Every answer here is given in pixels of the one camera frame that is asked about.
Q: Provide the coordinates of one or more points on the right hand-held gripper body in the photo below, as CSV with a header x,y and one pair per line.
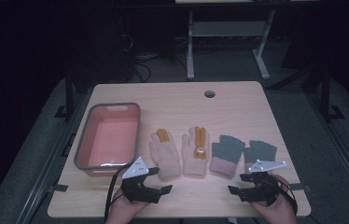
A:
x,y
261,188

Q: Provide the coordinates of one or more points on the person's left hand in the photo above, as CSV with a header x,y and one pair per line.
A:
x,y
126,211

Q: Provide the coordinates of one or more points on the black tape strip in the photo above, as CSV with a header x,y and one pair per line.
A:
x,y
301,187
59,188

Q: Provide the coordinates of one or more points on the person's right hand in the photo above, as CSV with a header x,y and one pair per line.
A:
x,y
275,213

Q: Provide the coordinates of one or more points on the pink basket with grey rim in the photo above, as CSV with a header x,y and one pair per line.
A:
x,y
110,140

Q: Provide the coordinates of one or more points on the white metal desk frame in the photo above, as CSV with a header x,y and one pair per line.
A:
x,y
225,28

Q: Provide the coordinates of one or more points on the grey fingerless glove pink cuff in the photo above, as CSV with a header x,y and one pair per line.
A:
x,y
261,151
227,149

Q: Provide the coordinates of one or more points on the beige glove with bear pattern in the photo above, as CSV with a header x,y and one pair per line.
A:
x,y
191,163

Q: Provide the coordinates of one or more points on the black frame post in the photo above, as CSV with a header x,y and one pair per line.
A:
x,y
69,93
325,93

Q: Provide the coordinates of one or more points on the beige glove short orange fingers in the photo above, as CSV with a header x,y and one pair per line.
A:
x,y
164,158

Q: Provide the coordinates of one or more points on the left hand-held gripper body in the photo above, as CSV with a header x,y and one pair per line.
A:
x,y
138,188

